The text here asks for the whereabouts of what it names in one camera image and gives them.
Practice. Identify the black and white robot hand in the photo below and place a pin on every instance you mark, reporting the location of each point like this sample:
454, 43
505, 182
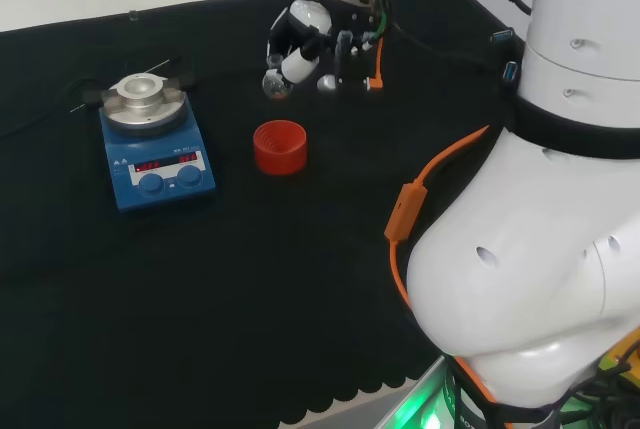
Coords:
320, 44

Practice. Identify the clear glass round-bottom flask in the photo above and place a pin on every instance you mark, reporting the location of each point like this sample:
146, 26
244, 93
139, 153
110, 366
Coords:
276, 83

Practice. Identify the heater with blue base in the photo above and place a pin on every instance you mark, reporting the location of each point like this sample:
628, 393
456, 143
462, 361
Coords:
152, 141

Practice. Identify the black bench cloth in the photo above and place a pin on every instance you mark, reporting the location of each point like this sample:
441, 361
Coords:
225, 229

